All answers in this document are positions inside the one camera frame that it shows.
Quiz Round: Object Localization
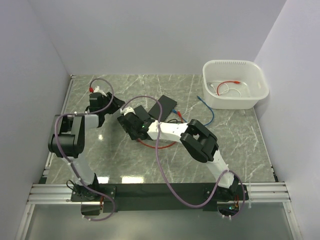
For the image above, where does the black box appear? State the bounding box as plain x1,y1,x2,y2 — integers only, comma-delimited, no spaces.
117,104,152,141

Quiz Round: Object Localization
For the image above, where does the blue ethernet cable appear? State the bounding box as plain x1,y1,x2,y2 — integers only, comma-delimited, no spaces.
172,95,216,127

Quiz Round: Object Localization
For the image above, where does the white cable in basin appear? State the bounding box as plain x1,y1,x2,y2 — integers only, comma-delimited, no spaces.
209,81,251,98

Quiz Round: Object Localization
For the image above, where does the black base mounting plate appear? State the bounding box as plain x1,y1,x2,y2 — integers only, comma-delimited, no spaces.
69,183,248,213

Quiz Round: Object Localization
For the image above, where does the white plastic basin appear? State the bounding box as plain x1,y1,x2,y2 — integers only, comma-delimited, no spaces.
202,60,269,110

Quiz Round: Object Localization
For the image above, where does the red ethernet cable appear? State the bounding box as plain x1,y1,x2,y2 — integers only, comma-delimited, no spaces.
136,110,185,150

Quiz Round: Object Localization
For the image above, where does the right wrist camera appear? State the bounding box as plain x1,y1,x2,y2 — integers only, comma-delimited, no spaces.
120,106,135,116

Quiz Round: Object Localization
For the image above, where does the black network switch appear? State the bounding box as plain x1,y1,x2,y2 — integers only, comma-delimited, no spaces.
148,95,178,122

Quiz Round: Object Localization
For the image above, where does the aluminium frame rail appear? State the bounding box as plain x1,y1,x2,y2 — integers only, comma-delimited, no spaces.
26,182,291,205

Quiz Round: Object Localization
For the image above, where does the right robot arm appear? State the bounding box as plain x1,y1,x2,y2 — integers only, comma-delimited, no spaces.
117,112,239,200

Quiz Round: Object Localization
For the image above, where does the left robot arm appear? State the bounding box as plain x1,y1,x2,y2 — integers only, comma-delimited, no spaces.
48,92,125,201

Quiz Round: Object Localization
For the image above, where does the red cable in basin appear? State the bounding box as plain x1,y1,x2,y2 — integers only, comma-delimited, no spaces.
216,80,240,97

